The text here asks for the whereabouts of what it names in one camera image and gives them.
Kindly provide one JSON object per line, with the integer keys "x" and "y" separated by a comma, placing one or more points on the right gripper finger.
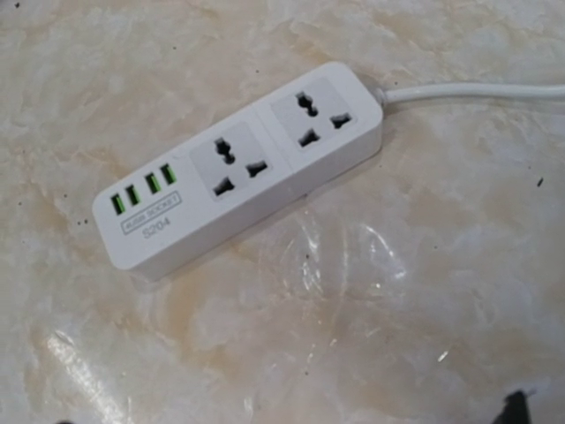
{"x": 515, "y": 408}

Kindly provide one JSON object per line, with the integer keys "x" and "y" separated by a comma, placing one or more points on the white power strip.
{"x": 255, "y": 162}

